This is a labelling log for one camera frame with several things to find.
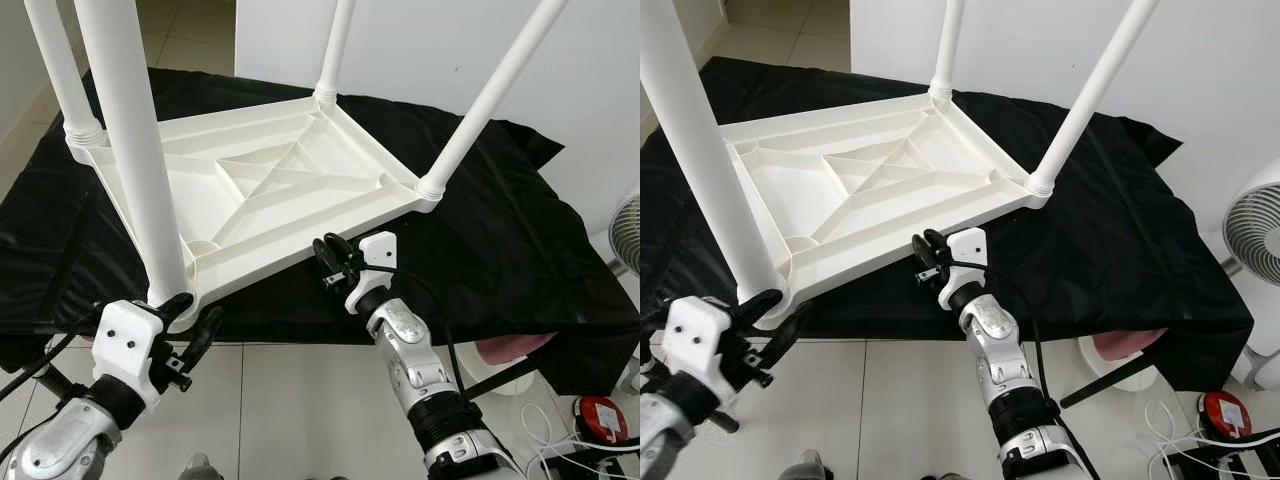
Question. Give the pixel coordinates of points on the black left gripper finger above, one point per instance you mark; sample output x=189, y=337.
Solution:
x=207, y=335
x=793, y=332
x=760, y=305
x=173, y=307

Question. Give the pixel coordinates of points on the white plastic table leg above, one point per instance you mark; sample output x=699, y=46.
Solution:
x=55, y=60
x=1090, y=100
x=690, y=130
x=335, y=50
x=945, y=50
x=490, y=100
x=130, y=150

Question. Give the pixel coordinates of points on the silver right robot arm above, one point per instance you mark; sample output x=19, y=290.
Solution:
x=405, y=340
x=995, y=335

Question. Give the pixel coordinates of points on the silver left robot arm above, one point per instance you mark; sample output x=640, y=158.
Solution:
x=60, y=445
x=665, y=440

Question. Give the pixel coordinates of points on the grey left robot foot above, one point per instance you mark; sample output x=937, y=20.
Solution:
x=806, y=466
x=200, y=468

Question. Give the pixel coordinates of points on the white floor fan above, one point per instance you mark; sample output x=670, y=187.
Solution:
x=627, y=235
x=1258, y=225

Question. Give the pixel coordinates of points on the red round floor device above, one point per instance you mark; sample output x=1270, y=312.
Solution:
x=1226, y=414
x=602, y=418

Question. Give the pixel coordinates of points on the black table cloth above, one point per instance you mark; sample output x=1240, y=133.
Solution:
x=520, y=260
x=1130, y=260

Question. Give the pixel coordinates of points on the black metal floor rack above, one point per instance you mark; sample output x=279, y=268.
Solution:
x=600, y=465
x=1230, y=462

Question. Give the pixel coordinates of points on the pink stool seat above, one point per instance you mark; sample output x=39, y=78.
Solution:
x=515, y=347
x=1130, y=342

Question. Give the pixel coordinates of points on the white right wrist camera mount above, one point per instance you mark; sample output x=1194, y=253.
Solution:
x=378, y=250
x=968, y=245

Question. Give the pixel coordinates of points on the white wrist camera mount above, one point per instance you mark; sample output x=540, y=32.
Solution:
x=378, y=250
x=125, y=345
x=968, y=245
x=700, y=340

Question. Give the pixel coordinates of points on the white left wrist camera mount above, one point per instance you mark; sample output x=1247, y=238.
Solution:
x=700, y=340
x=125, y=345

